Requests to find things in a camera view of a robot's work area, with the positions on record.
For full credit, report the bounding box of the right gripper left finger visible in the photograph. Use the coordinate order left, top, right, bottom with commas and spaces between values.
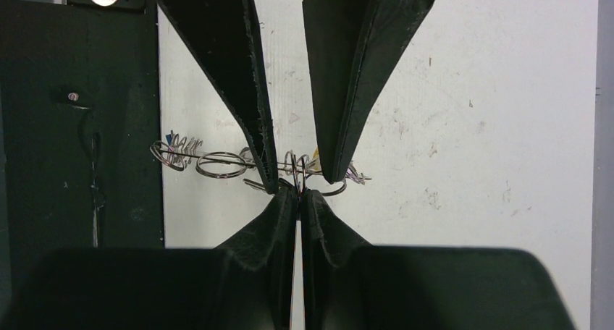
1, 188, 298, 329

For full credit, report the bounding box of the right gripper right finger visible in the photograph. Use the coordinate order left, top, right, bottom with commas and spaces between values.
300, 190, 574, 329

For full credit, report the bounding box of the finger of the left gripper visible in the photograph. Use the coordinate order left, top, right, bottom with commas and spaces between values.
156, 0, 279, 194
302, 0, 436, 183

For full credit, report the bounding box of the metal disc keyring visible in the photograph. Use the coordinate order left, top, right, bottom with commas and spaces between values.
149, 131, 373, 197

